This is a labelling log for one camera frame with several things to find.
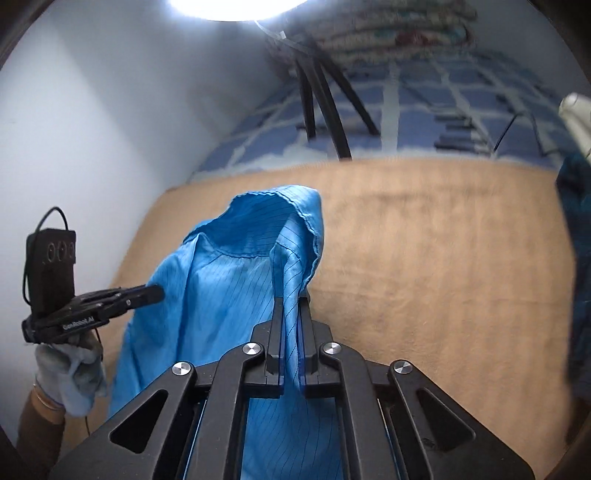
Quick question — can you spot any white ring light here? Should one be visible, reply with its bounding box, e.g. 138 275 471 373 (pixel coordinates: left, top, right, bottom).
168 0 308 23

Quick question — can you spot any cream folded garment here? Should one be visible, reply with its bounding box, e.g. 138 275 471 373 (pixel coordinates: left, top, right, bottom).
558 91 591 164

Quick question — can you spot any pile of folded dark clothes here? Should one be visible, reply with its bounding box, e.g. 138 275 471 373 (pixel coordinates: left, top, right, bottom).
566 249 591 444

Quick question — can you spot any black tripod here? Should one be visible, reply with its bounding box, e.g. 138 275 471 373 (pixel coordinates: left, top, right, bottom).
265 18 382 160

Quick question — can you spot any person's left hand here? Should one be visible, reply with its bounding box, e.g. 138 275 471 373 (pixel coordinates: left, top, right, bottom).
34 330 108 416

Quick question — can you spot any dark teal folded garment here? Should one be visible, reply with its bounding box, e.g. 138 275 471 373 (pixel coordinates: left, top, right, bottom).
554 152 591 259

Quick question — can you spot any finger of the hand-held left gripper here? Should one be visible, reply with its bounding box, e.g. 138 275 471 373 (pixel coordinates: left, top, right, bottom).
111 284 164 315

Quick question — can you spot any person's left forearm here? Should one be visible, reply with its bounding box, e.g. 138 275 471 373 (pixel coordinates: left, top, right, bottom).
16 383 65 472

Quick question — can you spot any black ring light cable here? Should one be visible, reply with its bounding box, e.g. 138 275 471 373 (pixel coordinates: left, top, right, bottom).
492 111 561 155

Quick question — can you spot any tan blanket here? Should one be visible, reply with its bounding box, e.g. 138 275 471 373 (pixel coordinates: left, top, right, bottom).
60 159 578 480

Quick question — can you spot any floral folded quilt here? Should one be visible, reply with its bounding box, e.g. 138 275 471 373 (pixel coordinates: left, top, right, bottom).
305 0 478 58

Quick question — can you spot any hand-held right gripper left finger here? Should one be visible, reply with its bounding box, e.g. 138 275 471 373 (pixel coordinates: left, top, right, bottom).
48 295 284 480

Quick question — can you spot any blue checked bed sheet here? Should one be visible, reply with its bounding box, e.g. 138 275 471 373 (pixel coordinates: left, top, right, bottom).
189 48 583 183

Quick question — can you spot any blue jacket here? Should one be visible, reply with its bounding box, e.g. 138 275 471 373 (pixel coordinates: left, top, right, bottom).
108 184 345 480

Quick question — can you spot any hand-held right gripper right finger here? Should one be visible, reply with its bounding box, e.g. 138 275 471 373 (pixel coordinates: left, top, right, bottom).
298 293 536 480

